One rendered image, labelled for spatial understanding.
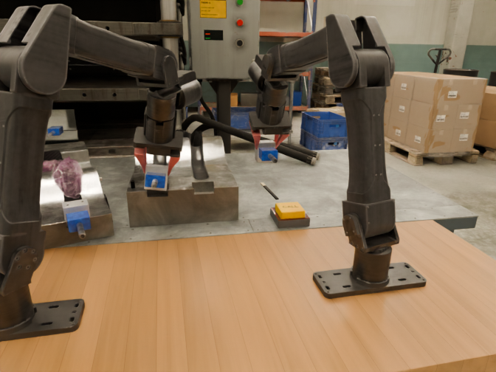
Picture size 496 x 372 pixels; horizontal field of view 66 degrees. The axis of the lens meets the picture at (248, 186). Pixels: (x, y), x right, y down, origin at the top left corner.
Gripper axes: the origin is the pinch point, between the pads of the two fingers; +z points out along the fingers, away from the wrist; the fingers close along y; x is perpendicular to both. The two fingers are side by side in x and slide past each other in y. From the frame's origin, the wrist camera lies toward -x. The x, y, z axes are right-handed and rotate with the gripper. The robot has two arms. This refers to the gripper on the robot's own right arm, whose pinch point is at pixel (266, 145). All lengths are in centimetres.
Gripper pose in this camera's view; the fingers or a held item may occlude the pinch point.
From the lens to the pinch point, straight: 104.4
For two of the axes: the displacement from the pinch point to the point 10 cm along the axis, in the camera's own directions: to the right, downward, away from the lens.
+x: 1.6, 7.3, -6.6
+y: -9.8, 0.6, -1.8
